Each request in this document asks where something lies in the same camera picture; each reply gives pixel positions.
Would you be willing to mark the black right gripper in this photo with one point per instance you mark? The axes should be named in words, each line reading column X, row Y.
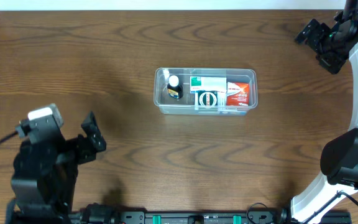
column 319, row 43

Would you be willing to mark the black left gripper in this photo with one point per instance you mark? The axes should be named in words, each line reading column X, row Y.
column 81, row 146

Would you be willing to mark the dark Woods syrup bottle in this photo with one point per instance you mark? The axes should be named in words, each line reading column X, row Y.
column 174, row 88

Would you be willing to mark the clear plastic container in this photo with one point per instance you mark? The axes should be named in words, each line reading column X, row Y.
column 185, row 105

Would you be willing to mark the red medicine box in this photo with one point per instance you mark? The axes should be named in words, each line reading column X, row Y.
column 237, row 94

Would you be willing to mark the white green medicine box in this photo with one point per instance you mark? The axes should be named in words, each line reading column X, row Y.
column 218, row 84

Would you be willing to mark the green Zam-Buk ointment box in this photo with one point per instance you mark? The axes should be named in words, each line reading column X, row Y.
column 207, row 98

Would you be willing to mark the blue white medicine box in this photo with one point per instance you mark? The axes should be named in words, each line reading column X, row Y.
column 220, row 109

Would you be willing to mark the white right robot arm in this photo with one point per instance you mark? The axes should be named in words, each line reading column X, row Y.
column 338, row 177

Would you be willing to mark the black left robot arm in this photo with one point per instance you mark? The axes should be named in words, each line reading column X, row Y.
column 44, row 178

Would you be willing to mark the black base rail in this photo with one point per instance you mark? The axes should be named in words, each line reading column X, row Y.
column 96, row 213

